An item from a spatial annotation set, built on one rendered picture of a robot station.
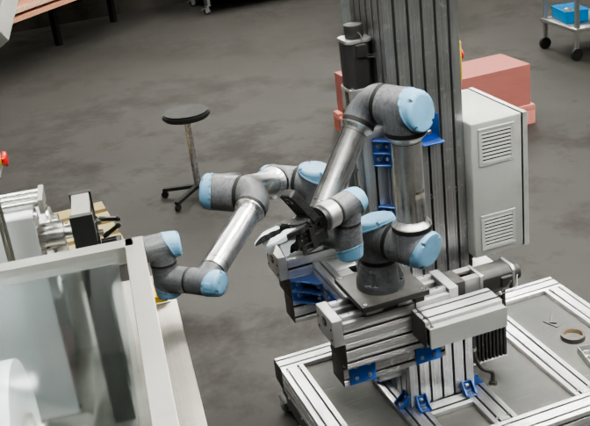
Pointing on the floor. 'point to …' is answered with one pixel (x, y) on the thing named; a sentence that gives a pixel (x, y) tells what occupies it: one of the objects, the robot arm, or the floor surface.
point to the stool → (180, 114)
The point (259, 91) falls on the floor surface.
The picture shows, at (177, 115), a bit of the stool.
